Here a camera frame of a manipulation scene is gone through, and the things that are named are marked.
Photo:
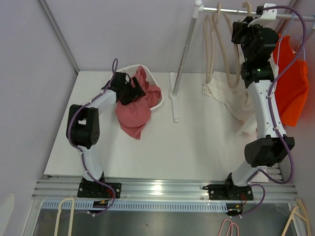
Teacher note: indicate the pink wire hanger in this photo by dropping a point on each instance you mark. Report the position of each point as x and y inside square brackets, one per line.
[232, 229]

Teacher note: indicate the white plastic basket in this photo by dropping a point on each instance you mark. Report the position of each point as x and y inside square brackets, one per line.
[131, 70]

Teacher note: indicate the beige hanger lower right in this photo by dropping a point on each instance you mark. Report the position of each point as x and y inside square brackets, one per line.
[298, 219]

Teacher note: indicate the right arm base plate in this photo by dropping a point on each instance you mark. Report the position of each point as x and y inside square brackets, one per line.
[221, 193]

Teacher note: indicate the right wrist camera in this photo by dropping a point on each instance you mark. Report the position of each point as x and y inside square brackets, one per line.
[266, 14]

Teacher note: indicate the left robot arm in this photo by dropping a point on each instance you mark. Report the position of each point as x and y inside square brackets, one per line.
[83, 129]

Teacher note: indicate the white cable duct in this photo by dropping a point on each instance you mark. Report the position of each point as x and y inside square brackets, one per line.
[152, 206]

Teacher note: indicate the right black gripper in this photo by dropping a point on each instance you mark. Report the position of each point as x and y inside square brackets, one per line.
[240, 28]

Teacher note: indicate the orange t shirt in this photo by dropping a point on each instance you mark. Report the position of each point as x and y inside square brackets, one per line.
[291, 92]

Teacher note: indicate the aluminium rail frame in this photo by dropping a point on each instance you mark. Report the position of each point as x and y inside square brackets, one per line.
[160, 190]

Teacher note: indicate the light blue wire hanger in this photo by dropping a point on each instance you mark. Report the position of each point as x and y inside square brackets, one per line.
[289, 45]

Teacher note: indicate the white t shirt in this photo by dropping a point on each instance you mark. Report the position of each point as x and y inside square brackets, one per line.
[236, 98]

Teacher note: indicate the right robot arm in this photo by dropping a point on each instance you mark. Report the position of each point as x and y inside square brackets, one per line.
[272, 144]

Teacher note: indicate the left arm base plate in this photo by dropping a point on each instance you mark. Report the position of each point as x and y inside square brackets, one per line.
[94, 190]

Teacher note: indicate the pink t shirt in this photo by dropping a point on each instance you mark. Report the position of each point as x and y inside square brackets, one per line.
[134, 116]

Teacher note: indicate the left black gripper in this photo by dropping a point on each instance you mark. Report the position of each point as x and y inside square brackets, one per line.
[135, 92]

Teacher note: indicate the metal clothes rack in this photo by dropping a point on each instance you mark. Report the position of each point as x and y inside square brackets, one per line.
[283, 13]

